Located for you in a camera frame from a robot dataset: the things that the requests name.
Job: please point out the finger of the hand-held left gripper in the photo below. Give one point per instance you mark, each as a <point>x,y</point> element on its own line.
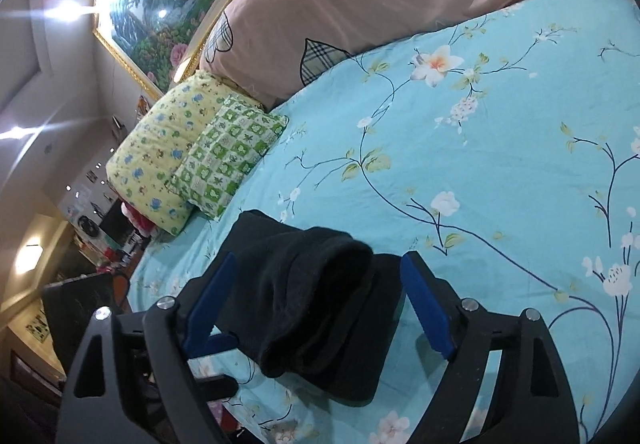
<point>219,345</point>
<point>215,385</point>

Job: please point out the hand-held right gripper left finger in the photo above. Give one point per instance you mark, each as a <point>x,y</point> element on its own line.
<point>207,304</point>

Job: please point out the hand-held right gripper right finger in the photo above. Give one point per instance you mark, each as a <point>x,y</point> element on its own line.
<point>425,304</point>

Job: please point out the black pants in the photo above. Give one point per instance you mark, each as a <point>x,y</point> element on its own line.
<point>310,304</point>

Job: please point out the red cloth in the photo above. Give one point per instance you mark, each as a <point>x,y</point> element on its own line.
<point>140,221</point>

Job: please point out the black monitor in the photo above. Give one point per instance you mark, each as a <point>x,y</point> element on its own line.
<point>116,224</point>

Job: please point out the black chair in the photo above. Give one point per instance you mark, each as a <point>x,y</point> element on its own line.
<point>80,319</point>

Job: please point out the blue floral bed sheet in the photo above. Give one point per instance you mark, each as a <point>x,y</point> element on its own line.
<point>450,174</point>

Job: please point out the green checked pillow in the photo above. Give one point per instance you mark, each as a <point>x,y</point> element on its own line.
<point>225,159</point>

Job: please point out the yellow printed pillow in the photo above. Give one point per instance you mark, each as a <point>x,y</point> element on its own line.
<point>150,159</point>

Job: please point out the ceiling light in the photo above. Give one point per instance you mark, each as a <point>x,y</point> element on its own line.
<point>27,258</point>
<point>70,10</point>

